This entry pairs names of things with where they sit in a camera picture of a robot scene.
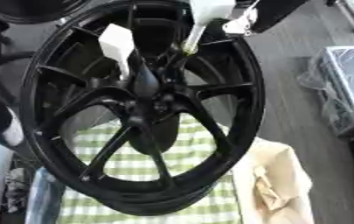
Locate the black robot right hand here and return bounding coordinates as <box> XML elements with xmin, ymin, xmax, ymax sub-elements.
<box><xmin>130</xmin><ymin>0</ymin><xmax>229</xmax><ymax>99</ymax></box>

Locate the cream cloth bag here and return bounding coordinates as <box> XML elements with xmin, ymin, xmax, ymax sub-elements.
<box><xmin>232</xmin><ymin>137</ymin><xmax>317</xmax><ymax>224</ymax></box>

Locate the black oval object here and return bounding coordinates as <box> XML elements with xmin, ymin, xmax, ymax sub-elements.
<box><xmin>126</xmin><ymin>113</ymin><xmax>183</xmax><ymax>156</ymax></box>

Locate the black round tyre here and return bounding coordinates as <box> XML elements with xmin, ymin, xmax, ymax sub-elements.
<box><xmin>0</xmin><ymin>0</ymin><xmax>91</xmax><ymax>25</ymax></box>

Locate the black spoked wheel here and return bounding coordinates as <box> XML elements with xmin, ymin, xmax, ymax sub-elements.
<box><xmin>18</xmin><ymin>0</ymin><xmax>267</xmax><ymax>217</ymax></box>

